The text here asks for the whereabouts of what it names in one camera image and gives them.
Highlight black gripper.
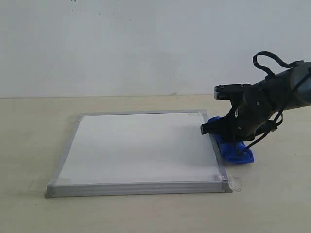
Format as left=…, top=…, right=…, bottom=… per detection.
left=200, top=84, right=279, bottom=141

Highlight black braided cable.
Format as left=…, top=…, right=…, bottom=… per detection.
left=230, top=51, right=311, bottom=156

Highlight clear tape corner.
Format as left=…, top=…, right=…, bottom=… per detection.
left=215, top=175, right=242, bottom=193
left=28, top=178, right=70, bottom=193

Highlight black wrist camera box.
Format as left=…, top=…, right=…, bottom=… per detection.
left=214, top=84, right=251, bottom=100

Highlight clear tape front left corner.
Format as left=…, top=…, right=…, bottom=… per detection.
left=28, top=178, right=70, bottom=193

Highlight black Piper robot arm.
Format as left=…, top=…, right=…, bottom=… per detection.
left=201, top=62, right=311, bottom=142

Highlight white board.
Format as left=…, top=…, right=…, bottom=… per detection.
left=45, top=109, right=233, bottom=198

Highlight blue microfibre cloth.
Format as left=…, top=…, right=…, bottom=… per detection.
left=207, top=116, right=255, bottom=165

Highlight clear tape front right corner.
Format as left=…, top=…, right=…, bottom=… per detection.
left=215, top=175, right=242, bottom=193

